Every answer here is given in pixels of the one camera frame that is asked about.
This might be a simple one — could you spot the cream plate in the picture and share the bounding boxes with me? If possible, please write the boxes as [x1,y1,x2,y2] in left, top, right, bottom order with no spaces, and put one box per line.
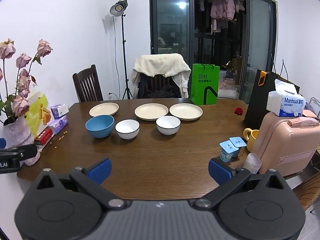
[135,103,169,121]
[169,103,203,121]
[89,102,119,117]

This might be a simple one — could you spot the purple tissue pack upper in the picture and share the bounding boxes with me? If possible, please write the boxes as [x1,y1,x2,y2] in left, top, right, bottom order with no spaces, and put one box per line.
[50,103,69,119]

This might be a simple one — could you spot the purple tissue pack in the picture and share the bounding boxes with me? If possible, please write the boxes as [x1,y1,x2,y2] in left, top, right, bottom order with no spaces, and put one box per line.
[48,115,68,135]
[50,103,69,119]

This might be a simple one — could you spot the blue bowl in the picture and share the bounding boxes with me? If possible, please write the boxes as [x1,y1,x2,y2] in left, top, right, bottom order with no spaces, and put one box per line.
[85,115,114,139]

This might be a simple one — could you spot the purple fuzzy vase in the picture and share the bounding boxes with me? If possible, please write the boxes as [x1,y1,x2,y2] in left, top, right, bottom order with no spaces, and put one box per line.
[3,115,41,167]

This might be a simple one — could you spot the purple tissue pack lower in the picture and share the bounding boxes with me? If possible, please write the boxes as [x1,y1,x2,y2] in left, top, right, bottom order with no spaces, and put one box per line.
[48,115,68,135]

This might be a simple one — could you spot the translucent plastic cup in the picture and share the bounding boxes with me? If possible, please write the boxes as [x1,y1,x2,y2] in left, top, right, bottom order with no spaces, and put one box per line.
[242,153,262,174]

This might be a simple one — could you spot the white bowl right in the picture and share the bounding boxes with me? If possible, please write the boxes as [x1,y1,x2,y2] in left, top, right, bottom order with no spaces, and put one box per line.
[156,115,181,135]

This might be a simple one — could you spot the white bowl left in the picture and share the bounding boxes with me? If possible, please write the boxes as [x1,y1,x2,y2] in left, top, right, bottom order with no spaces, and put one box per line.
[115,119,140,140]

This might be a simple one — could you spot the black paper shopping bag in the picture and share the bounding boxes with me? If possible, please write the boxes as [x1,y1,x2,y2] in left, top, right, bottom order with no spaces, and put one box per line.
[244,70,300,129]

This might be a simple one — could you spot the dark wooden chair left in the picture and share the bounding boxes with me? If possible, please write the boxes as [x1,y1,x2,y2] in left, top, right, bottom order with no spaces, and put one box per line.
[72,64,103,102]

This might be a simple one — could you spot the yellow mug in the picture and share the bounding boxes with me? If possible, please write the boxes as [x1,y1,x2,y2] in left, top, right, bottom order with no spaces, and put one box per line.
[243,128,259,152]

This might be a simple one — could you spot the red rose flower head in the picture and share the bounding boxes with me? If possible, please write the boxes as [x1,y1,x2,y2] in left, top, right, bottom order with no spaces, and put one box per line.
[234,107,244,116]

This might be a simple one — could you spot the studio light on tripod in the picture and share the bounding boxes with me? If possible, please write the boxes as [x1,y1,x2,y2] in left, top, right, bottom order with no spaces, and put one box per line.
[110,0,133,100]

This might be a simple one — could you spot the dried pink roses bouquet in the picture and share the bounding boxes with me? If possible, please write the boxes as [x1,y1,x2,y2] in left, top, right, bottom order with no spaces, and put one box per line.
[1,39,53,126]

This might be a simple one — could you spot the white bowl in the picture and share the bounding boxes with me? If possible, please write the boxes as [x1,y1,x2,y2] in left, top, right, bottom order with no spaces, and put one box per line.
[115,119,140,140]
[156,115,181,135]

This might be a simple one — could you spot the yogurt cup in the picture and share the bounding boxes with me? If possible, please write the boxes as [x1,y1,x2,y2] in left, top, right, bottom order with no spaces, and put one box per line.
[229,137,247,158]
[219,140,240,163]

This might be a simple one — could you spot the cream sweater on chair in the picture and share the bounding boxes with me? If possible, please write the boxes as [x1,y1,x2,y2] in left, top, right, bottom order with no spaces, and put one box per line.
[131,53,191,99]

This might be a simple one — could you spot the green paper shopping bag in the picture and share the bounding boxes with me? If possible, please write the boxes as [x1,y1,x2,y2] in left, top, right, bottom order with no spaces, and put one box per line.
[190,63,220,106]

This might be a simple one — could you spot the white tissue pack Manhua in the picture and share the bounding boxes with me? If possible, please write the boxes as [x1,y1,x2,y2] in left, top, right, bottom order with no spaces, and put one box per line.
[266,79,305,118]

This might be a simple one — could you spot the yogurt cup front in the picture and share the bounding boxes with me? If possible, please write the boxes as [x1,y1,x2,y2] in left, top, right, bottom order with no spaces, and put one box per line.
[219,140,240,163]

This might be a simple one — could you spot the red small box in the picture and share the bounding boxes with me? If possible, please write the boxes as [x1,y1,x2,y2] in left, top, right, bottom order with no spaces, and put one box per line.
[34,127,54,146]

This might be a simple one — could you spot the wooden chair with clothes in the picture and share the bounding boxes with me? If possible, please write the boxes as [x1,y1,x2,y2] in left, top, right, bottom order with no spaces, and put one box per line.
[137,73,182,99]

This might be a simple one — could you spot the pink suitcase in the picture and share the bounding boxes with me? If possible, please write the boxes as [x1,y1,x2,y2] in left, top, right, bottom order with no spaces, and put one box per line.
[250,113,319,176]

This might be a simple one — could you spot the hanging pink clothes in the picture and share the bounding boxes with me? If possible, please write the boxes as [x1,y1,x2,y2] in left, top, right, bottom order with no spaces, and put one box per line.
[199,0,246,34]

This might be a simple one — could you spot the green snack box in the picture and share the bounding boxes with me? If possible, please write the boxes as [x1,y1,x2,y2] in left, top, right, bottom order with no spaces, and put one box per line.
[24,92,53,138]

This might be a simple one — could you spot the yogurt cup back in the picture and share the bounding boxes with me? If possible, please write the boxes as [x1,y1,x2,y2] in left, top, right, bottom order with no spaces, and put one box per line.
[229,137,247,158]

